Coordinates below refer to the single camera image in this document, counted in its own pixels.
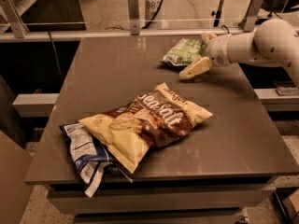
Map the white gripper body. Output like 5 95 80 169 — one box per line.
206 34 231 67

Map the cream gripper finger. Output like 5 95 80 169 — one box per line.
179 57 212 79
201 33 217 43

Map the green jalapeno chip bag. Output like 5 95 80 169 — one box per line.
161 38 207 67

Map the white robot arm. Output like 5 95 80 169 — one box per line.
179 19 299 86

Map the yellow brown sea salt chip bag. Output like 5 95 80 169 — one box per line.
79 83 212 173

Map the blue white chip bag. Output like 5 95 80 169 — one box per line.
60 122 133 197

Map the grey drawer cabinet under table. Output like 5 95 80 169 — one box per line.
48 183 276 224

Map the brown cardboard box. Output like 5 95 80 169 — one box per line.
0 132 32 224

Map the right metal rail bracket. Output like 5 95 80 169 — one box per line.
240 0 263 32

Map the black cable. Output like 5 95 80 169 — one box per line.
105 0 165 32

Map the left metal rail bracket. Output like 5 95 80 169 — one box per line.
0 0 29 38

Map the grey metal guard rail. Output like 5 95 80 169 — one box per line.
0 27 244 43

